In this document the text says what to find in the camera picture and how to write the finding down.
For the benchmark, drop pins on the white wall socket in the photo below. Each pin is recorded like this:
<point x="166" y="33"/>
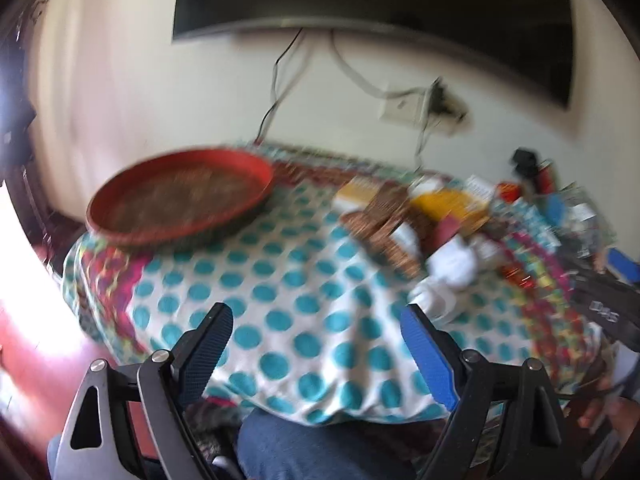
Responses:
<point x="400" y="107"/>

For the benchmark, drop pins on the polka dot cloth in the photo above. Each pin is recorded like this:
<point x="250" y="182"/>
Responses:
<point x="300" y="290"/>

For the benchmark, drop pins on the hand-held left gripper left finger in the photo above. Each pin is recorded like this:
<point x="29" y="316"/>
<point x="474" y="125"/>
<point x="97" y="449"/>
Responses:
<point x="216" y="332"/>

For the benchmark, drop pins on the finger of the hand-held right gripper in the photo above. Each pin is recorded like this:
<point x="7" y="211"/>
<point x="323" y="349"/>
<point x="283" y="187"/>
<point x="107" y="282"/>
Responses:
<point x="622" y="262"/>
<point x="602" y="310"/>

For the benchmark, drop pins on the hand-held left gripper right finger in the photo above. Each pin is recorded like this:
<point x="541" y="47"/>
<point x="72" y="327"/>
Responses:
<point x="425" y="350"/>

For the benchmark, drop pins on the plaid cloth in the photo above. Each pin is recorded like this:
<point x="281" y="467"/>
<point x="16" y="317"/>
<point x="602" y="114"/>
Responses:
<point x="210" y="425"/>

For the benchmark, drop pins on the orange packet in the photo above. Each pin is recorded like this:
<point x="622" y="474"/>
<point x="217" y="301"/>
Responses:
<point x="450" y="205"/>

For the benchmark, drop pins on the red box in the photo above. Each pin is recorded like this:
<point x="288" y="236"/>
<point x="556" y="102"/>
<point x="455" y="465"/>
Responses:
<point x="507" y="192"/>

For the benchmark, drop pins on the white cloth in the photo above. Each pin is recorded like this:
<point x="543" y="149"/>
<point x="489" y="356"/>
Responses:
<point x="452" y="260"/>

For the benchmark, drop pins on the pink card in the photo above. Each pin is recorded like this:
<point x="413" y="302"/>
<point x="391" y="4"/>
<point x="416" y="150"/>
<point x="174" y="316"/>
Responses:
<point x="447" y="230"/>

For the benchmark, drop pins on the red round tray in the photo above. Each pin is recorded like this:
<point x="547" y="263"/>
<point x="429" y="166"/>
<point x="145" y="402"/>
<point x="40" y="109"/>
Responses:
<point x="180" y="195"/>

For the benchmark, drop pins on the brown patterned pouch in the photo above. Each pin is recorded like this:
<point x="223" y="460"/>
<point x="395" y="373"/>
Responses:
<point x="385" y="215"/>

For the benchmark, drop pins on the black charger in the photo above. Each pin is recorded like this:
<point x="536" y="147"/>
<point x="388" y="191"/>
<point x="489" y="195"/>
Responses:
<point x="524" y="159"/>

